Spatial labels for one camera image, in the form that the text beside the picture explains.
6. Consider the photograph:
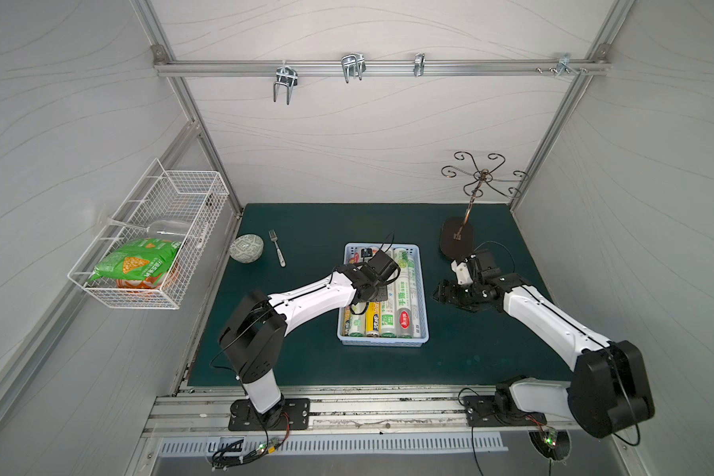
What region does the double metal hook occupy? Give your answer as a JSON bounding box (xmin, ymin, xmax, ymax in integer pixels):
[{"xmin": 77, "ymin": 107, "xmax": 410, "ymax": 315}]
[
  {"xmin": 341, "ymin": 53, "xmax": 367, "ymax": 83},
  {"xmin": 273, "ymin": 65, "xmax": 299, "ymax": 105}
]

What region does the white green long wrap roll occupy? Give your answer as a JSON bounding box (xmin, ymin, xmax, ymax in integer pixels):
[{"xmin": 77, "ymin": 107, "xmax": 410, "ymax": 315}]
[{"xmin": 408, "ymin": 258, "xmax": 422, "ymax": 339}]

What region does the single metal hook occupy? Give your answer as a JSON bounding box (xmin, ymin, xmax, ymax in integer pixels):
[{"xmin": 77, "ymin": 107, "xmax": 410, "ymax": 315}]
[{"xmin": 413, "ymin": 53, "xmax": 426, "ymax": 77}]

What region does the black fork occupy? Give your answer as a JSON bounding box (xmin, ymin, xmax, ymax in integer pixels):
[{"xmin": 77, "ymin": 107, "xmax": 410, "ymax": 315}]
[{"xmin": 269, "ymin": 229, "xmax": 287, "ymax": 268}]

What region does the short yellow wrap roll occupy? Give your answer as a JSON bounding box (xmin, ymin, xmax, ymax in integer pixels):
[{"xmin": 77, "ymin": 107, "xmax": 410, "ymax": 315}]
[{"xmin": 365, "ymin": 303, "xmax": 381, "ymax": 338}]

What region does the grey patterned round bowl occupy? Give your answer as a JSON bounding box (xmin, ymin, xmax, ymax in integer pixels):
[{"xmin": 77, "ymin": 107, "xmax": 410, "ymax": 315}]
[{"xmin": 229, "ymin": 234, "xmax": 264, "ymax": 264}]

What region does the white wire wall basket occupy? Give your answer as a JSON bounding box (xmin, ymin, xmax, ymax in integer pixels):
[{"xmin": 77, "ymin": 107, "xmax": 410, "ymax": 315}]
[{"xmin": 67, "ymin": 160, "xmax": 228, "ymax": 309}]

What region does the green snack bag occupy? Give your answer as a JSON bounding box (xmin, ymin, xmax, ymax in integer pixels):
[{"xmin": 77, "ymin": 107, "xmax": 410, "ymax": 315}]
[{"xmin": 87, "ymin": 238, "xmax": 182, "ymax": 282}]

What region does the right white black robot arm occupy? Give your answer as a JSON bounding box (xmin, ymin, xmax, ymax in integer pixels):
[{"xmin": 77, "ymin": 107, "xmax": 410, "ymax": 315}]
[{"xmin": 434, "ymin": 250, "xmax": 656, "ymax": 438}]

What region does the small metal hook bracket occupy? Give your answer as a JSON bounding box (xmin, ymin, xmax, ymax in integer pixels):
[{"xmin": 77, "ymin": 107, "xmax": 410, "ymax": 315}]
[{"xmin": 535, "ymin": 54, "xmax": 589, "ymax": 79}]

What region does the clear plastic item in basket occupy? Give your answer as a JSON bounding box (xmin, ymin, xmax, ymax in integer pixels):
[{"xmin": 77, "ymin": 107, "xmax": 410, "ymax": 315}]
[{"xmin": 106, "ymin": 218, "xmax": 208, "ymax": 249}]

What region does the light blue perforated plastic basket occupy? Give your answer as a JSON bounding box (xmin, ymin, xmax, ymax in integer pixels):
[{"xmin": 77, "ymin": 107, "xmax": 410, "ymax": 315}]
[{"xmin": 337, "ymin": 243, "xmax": 430, "ymax": 347}]

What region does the bronze jewelry stand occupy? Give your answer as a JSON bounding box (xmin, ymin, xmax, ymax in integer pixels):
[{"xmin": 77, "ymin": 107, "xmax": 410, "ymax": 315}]
[{"xmin": 440, "ymin": 151, "xmax": 530, "ymax": 261}]

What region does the aluminium top rail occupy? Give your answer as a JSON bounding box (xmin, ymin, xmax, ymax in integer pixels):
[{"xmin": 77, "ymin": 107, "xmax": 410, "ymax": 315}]
[{"xmin": 154, "ymin": 58, "xmax": 612, "ymax": 79}]

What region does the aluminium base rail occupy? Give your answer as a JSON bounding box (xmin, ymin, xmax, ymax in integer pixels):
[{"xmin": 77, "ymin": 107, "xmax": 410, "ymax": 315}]
[{"xmin": 141, "ymin": 383, "xmax": 632, "ymax": 440}]

